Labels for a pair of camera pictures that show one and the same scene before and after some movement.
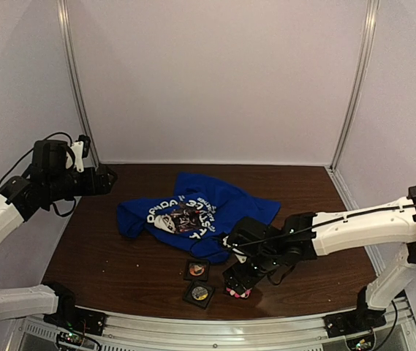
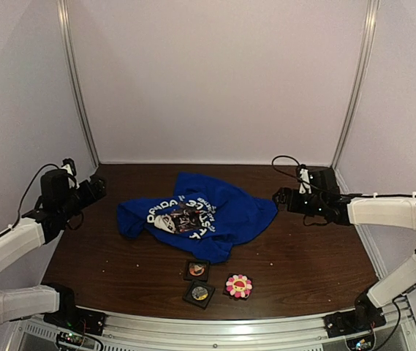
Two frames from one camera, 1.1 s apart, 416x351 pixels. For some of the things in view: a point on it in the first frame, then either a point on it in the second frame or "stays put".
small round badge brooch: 199,292 stays put
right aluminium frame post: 371,17 stays put
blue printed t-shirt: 197,218 stays put
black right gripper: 237,277 -> 284,199
